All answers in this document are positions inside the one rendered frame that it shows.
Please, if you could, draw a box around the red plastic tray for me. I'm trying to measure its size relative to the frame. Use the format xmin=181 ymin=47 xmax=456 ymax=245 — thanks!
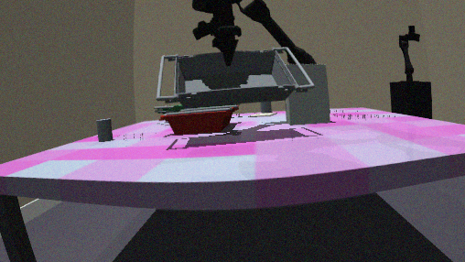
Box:
xmin=158 ymin=107 xmax=239 ymax=135

